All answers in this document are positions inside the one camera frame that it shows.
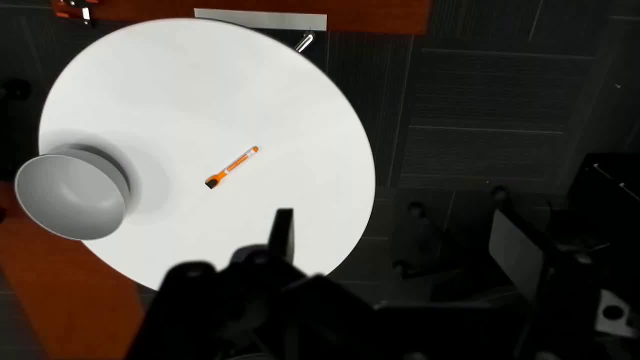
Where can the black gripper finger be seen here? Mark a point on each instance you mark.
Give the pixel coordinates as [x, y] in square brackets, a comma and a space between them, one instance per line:
[283, 231]

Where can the orange pen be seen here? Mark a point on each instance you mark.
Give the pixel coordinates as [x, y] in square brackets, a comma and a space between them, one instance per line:
[230, 166]

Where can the grey round bowl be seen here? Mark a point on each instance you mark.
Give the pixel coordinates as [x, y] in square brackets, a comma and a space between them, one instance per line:
[70, 196]

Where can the grey flat panel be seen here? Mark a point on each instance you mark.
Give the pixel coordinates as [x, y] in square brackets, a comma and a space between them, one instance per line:
[512, 251]

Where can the orange floor rug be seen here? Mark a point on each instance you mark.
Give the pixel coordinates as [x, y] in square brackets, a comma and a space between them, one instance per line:
[61, 300]
[372, 17]

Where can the small white box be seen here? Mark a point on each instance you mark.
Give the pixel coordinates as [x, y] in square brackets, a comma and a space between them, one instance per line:
[85, 12]

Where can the white bracket with hole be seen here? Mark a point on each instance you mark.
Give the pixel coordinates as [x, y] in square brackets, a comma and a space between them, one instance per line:
[612, 313]

